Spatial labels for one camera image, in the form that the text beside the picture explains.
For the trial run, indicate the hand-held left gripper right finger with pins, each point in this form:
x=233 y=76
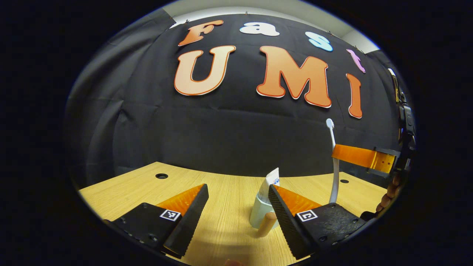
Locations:
x=284 y=218

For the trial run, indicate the white toothpaste tube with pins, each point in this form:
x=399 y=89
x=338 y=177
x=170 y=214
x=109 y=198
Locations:
x=272 y=178

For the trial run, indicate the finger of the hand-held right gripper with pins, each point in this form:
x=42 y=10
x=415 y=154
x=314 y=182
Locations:
x=354 y=155

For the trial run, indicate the black backdrop cloth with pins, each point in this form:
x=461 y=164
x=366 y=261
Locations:
x=147 y=129

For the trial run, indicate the wooden desktop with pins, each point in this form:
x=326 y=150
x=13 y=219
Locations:
x=229 y=207

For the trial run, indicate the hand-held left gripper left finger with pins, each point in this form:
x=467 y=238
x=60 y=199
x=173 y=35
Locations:
x=190 y=218

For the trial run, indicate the white toothbrush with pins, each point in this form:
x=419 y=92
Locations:
x=335 y=181

